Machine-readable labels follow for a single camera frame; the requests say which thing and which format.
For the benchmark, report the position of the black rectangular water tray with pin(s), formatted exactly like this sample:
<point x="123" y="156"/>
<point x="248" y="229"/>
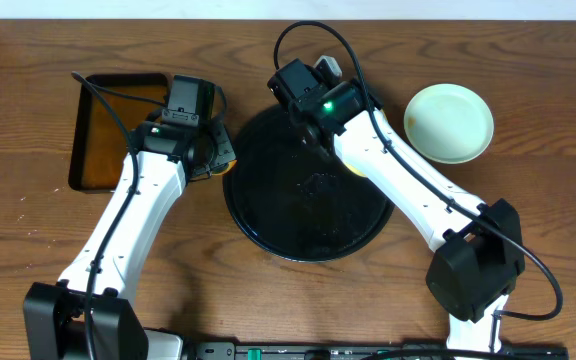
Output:
<point x="99" y="148"/>

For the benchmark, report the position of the light green plate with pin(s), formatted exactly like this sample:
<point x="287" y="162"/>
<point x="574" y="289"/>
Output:
<point x="449" y="123"/>

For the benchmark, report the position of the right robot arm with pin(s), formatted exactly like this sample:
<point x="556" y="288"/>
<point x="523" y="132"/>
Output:
<point x="476" y="247"/>

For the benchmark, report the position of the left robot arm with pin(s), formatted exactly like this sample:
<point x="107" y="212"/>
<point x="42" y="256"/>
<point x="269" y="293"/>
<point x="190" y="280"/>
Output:
<point x="88" y="313"/>

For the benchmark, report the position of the green and yellow sponge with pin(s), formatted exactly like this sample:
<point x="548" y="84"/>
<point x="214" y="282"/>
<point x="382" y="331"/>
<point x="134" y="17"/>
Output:
<point x="223" y="169"/>

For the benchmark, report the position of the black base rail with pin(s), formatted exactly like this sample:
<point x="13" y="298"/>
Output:
<point x="422" y="351"/>

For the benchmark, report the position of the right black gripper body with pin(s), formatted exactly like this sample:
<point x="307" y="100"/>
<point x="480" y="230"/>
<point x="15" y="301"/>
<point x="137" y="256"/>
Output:
<point x="305" y="138"/>

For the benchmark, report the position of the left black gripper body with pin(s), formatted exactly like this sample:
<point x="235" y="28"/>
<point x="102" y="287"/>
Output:
<point x="216" y="150"/>

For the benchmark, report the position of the round black serving tray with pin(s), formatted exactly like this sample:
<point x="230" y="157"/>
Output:
<point x="294" y="203"/>

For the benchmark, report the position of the yellow plate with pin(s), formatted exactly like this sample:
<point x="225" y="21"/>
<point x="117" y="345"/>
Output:
<point x="354" y="170"/>

